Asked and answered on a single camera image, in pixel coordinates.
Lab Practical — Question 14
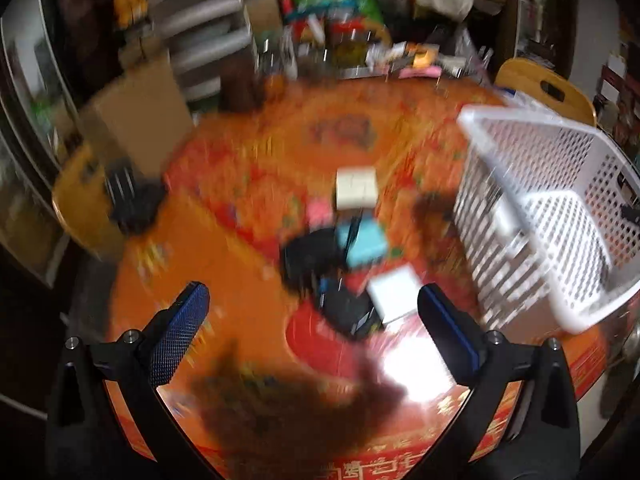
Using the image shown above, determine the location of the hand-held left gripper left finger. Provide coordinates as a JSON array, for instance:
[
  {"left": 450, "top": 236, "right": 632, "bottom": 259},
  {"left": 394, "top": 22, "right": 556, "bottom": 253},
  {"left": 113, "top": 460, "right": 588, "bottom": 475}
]
[{"left": 45, "top": 281, "right": 211, "bottom": 480}]

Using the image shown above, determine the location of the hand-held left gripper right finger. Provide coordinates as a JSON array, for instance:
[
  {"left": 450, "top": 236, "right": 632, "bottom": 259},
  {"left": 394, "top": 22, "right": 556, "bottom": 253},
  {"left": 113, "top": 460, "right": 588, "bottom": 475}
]
[{"left": 417, "top": 284, "right": 581, "bottom": 480}]

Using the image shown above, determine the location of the white adapter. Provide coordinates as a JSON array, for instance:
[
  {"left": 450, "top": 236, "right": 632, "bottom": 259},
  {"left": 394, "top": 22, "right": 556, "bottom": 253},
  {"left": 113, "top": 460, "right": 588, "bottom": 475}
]
[{"left": 367, "top": 265, "right": 423, "bottom": 323}]

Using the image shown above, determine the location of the black power adapter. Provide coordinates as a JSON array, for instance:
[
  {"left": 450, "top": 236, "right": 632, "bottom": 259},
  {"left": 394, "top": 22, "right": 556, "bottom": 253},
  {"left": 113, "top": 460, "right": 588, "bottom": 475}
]
[{"left": 317, "top": 275, "right": 383, "bottom": 341}]

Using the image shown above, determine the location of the teal charger plug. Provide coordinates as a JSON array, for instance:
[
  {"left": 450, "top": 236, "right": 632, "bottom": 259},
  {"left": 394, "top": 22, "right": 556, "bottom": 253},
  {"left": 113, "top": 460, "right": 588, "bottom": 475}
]
[{"left": 334, "top": 217, "right": 390, "bottom": 268}]

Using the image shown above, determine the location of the black pouch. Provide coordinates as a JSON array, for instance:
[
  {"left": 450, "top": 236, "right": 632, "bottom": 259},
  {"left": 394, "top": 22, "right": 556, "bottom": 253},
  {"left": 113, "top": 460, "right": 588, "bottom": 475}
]
[{"left": 280, "top": 227, "right": 346, "bottom": 296}]

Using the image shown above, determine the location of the white square charger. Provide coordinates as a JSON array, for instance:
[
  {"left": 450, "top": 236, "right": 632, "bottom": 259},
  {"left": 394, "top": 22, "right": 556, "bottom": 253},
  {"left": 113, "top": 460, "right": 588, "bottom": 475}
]
[{"left": 335, "top": 167, "right": 378, "bottom": 211}]

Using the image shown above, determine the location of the white perforated plastic basket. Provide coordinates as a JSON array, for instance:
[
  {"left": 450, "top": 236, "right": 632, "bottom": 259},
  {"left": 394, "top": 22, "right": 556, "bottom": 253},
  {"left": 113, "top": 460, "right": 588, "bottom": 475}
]
[{"left": 457, "top": 105, "right": 640, "bottom": 335}]

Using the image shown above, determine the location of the red printed tablecloth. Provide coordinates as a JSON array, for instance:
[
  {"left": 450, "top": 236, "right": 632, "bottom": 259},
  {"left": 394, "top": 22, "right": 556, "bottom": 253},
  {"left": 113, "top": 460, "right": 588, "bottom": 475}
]
[{"left": 107, "top": 77, "right": 626, "bottom": 480}]

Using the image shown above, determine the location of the black folding clip stand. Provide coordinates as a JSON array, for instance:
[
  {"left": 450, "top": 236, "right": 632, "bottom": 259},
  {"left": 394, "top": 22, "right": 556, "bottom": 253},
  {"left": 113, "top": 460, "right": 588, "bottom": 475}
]
[{"left": 102, "top": 157, "right": 168, "bottom": 236}]

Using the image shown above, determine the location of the wooden chair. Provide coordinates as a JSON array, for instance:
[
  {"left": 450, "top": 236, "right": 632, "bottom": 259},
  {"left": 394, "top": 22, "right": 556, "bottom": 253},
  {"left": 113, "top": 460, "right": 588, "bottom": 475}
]
[
  {"left": 494, "top": 58, "right": 598, "bottom": 126},
  {"left": 52, "top": 145, "right": 131, "bottom": 261}
]

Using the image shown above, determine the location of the brown cardboard box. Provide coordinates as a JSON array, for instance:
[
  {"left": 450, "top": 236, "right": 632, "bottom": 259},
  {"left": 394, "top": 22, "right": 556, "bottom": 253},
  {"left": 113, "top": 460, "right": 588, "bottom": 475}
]
[{"left": 80, "top": 52, "right": 196, "bottom": 181}]

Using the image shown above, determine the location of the dark glass-door cabinet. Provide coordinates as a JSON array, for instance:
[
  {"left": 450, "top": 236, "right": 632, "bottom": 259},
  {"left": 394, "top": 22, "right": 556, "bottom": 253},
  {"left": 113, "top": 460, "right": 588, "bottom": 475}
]
[{"left": 0, "top": 0, "right": 81, "bottom": 286}]

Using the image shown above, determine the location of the white drawer tower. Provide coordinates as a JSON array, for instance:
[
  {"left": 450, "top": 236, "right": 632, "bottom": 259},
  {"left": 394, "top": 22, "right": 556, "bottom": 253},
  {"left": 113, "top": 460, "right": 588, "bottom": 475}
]
[{"left": 107, "top": 0, "right": 256, "bottom": 106}]

